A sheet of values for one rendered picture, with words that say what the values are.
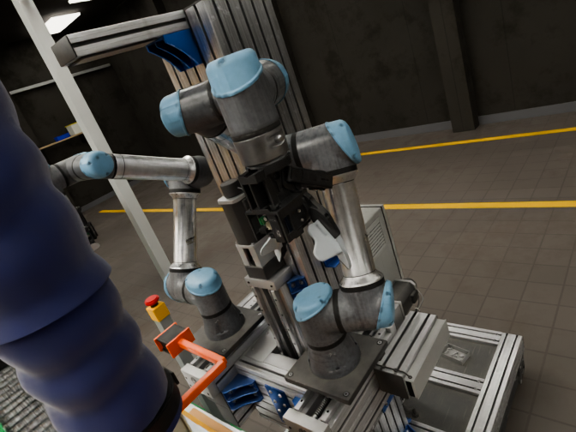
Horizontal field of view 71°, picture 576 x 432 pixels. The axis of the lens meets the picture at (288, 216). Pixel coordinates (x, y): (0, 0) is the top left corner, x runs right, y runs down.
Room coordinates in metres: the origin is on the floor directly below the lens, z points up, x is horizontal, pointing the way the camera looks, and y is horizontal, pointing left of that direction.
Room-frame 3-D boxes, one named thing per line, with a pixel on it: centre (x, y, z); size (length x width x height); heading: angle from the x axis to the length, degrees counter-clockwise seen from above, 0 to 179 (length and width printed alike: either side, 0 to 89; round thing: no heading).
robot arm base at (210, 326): (1.29, 0.36, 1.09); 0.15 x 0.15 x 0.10
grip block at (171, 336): (1.10, 0.47, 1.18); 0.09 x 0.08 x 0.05; 131
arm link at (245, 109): (0.60, 0.00, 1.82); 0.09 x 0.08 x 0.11; 159
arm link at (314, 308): (0.93, 0.01, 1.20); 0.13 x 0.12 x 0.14; 69
